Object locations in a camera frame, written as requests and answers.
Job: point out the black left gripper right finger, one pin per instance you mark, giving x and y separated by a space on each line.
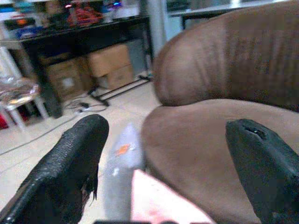
266 163

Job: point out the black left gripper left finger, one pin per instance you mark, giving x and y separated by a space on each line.
63 168

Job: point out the brown fabric sofa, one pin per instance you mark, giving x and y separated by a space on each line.
222 93

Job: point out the pink pillow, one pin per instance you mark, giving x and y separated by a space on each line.
156 200

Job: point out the small white side table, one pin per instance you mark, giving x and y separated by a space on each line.
21 102

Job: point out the cardboard box with white label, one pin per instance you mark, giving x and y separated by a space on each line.
64 79

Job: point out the clear plastic wrap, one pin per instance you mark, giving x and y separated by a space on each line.
16 89

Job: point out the large cardboard box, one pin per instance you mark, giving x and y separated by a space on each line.
112 65

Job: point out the black metal table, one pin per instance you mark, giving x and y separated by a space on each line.
77 39

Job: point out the red orange item on table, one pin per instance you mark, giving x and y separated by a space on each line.
83 15

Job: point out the white pillar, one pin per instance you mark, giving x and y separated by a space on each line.
158 23

